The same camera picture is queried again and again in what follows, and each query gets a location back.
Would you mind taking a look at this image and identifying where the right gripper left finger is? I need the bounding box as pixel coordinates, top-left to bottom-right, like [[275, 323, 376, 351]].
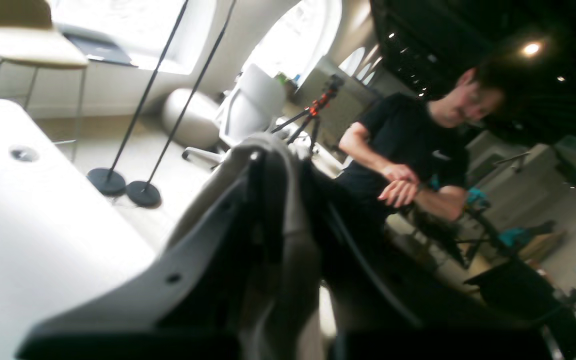
[[15, 134, 319, 360]]

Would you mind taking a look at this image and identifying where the white office chair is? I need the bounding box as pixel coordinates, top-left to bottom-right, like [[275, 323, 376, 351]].
[[182, 63, 287, 167]]

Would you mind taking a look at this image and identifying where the table cable grommet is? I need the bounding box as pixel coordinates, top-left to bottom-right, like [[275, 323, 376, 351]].
[[8, 145, 40, 163]]

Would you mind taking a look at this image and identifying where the beige bar stool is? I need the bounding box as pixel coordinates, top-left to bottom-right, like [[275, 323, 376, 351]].
[[0, 0, 89, 162]]

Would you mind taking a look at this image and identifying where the person in black shirt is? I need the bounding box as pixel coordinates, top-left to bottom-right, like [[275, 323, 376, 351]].
[[331, 58, 525, 233]]

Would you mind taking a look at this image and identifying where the black floor stand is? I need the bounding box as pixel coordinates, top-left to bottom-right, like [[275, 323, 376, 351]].
[[125, 0, 237, 208], [86, 0, 189, 197]]

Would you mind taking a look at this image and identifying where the right black floor stand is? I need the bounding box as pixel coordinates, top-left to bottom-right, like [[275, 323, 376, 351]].
[[125, 0, 237, 208]]

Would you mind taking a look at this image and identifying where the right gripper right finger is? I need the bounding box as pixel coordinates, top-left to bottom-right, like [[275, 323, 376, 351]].
[[300, 161, 552, 360]]

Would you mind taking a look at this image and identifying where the beige T-shirt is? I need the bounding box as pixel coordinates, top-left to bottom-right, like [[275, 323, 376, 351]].
[[165, 133, 325, 360]]

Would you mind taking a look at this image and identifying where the left black floor stand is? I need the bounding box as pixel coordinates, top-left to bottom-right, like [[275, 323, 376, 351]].
[[86, 0, 189, 197]]

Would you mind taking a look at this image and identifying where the orange black tripod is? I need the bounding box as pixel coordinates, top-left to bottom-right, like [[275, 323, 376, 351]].
[[270, 74, 345, 155]]

